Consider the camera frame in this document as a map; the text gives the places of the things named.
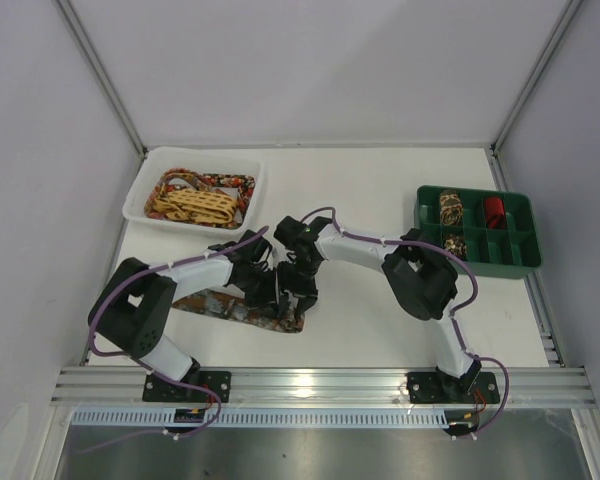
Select orange grey floral tie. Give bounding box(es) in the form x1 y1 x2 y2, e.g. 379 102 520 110
172 289 305 334

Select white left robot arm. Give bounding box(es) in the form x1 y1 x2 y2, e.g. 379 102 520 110
88 227 286 382

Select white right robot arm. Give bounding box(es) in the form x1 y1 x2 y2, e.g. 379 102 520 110
274 216 481 396

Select gold patterned tie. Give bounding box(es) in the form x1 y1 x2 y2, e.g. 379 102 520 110
144 187 238 226

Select white perforated plastic basket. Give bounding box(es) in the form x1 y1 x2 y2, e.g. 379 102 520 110
122 147 266 236

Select rolled brown floral tie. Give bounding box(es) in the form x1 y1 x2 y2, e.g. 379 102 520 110
443 234 467 260

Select rolled leopard pattern tie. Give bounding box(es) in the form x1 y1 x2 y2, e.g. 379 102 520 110
439 189 463 226

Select rolled red tie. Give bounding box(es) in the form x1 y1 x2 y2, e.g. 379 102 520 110
483 196 506 229

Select green compartment organizer tray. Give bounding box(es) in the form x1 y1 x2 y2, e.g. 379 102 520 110
414 185 543 279

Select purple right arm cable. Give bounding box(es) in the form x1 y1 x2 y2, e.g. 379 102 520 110
299 206 511 439

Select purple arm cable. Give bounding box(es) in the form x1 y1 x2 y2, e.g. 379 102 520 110
299 206 511 439
74 224 271 454

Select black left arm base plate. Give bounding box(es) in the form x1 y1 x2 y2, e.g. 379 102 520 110
142 368 233 404

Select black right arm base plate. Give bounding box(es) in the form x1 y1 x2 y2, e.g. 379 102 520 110
406 370 501 405

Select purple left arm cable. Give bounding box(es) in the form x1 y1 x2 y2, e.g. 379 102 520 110
74 224 271 454

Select aluminium front rail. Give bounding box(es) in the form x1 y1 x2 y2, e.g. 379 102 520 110
51 366 596 409

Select white slotted cable duct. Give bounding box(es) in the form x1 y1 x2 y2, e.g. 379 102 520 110
71 407 449 429

